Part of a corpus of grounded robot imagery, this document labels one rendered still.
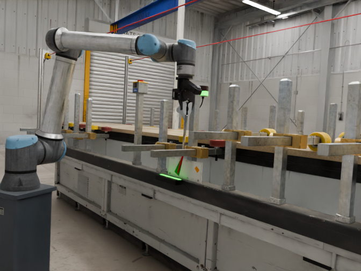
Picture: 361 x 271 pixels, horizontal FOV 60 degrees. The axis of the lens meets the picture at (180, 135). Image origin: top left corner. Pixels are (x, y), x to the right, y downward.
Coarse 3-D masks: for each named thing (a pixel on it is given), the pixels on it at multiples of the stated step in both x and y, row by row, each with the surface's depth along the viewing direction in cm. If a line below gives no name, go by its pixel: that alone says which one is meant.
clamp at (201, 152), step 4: (188, 148) 157; (192, 148) 154; (196, 148) 152; (200, 148) 150; (204, 148) 151; (196, 152) 152; (200, 152) 150; (204, 152) 151; (192, 156) 154; (196, 156) 152; (200, 156) 150; (204, 156) 151
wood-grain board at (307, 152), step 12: (132, 132) 235; (144, 132) 223; (156, 132) 221; (168, 132) 231; (180, 132) 242; (240, 144) 157; (312, 156) 129; (324, 156) 125; (336, 156) 121; (360, 156) 116
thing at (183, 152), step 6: (150, 150) 138; (156, 150) 139; (162, 150) 140; (168, 150) 142; (174, 150) 144; (180, 150) 146; (186, 150) 148; (192, 150) 151; (210, 150) 159; (216, 150) 162; (150, 156) 138; (156, 156) 137; (162, 156) 139; (168, 156) 142
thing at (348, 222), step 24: (120, 168) 205; (144, 168) 186; (192, 192) 152; (216, 192) 140; (240, 192) 135; (264, 216) 121; (288, 216) 113; (312, 216) 107; (336, 216) 102; (336, 240) 100; (360, 240) 95
